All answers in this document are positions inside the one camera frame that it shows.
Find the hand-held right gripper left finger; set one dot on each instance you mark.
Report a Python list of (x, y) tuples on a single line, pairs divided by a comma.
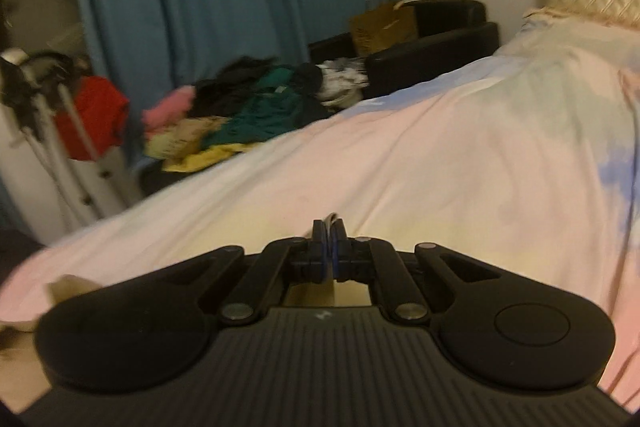
[(320, 253)]

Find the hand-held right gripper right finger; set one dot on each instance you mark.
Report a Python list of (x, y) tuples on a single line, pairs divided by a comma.
[(342, 257)]

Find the khaki pants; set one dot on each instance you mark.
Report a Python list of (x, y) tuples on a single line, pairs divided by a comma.
[(70, 288)]

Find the black clothes pile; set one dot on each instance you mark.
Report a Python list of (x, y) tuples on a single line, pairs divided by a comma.
[(235, 79)]

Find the pastel bed duvet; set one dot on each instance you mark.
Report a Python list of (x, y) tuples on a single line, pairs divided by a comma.
[(450, 157)]

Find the green garment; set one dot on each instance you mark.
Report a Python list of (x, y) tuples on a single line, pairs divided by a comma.
[(265, 112)]

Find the white patterned cloth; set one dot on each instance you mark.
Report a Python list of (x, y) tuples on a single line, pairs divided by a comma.
[(340, 82)]

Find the beige yellow cloth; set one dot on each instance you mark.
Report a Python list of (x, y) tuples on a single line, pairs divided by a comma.
[(185, 142)]

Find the pink cloth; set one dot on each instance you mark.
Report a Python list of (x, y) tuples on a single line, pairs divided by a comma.
[(167, 112)]

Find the black armchair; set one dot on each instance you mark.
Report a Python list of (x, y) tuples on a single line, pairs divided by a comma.
[(430, 52)]

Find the brown paper bag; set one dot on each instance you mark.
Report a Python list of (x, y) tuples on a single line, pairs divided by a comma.
[(382, 29)]

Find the red cloth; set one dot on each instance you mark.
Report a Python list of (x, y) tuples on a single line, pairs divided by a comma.
[(100, 117)]

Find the garment steamer stand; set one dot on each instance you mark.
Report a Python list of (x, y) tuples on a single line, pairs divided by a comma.
[(30, 77)]

